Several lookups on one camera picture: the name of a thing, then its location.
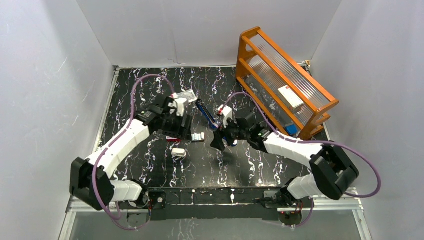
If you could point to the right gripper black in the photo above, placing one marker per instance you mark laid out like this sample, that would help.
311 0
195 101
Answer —
217 142

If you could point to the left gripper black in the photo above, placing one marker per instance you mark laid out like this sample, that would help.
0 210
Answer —
185 127

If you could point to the silver staple strip tray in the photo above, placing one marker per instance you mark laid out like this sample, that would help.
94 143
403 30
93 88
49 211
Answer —
198 137

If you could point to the red white staple box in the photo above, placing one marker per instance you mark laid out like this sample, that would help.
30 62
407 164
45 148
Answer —
172 139

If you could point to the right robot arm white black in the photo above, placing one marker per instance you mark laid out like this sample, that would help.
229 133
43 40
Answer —
331 170

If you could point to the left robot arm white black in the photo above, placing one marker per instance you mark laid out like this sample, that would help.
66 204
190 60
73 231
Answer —
90 177

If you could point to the clear plastic package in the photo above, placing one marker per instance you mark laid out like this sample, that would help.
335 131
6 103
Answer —
189 95

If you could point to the blue object on shelf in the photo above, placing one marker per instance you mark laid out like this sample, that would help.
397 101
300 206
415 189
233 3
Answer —
291 129

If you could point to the white box on shelf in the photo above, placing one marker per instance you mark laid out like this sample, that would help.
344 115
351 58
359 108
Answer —
290 98

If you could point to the orange wooden shelf rack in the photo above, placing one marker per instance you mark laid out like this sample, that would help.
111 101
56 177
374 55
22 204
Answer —
262 67

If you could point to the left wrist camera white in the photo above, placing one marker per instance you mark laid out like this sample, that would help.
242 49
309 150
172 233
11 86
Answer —
178 106

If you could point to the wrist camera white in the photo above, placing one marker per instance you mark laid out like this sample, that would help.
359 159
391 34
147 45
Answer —
225 113
178 106

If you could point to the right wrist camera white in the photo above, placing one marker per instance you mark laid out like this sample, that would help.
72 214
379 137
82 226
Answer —
225 113

